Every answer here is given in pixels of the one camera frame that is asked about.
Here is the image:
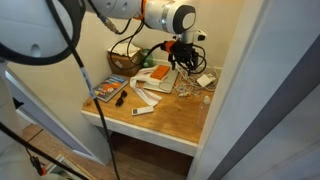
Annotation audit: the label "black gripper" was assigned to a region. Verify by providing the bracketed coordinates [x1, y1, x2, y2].
[168, 39, 198, 76]

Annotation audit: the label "white laptop power adapter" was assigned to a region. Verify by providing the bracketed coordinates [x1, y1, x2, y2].
[196, 73, 214, 88]

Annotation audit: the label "orange notebook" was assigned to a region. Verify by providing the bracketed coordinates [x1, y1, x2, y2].
[149, 64, 171, 81]

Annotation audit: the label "clear plastic bottle white cap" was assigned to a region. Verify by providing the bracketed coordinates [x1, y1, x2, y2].
[196, 95, 212, 129]

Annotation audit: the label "green round object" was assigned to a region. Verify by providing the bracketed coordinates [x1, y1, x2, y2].
[141, 48, 154, 69]

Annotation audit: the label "white cloth red stripes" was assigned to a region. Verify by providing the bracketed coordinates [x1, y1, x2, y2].
[129, 65, 164, 107]

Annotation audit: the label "white remote control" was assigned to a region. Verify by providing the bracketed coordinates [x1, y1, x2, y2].
[131, 105, 155, 117]

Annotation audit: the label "brown cardboard box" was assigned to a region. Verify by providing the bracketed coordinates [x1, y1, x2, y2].
[107, 49, 144, 78]

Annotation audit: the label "white paper sheet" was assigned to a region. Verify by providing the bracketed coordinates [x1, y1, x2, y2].
[107, 42, 142, 58]

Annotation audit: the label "black sunglasses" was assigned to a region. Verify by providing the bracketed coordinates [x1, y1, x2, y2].
[114, 89, 128, 108]

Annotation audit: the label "colourful paperback book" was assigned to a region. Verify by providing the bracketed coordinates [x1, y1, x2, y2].
[93, 73, 129, 103]

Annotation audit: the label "orange black tool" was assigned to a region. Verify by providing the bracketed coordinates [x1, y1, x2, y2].
[29, 154, 48, 177]

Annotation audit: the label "white charger cables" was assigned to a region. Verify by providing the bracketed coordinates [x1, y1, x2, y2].
[173, 64, 221, 98]

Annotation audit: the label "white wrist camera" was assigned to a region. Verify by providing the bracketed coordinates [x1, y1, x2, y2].
[193, 29, 208, 43]

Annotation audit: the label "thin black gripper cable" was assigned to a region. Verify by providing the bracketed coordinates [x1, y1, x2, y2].
[109, 18, 168, 72]

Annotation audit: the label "thick black cable white label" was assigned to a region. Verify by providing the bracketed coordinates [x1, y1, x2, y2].
[44, 0, 121, 180]

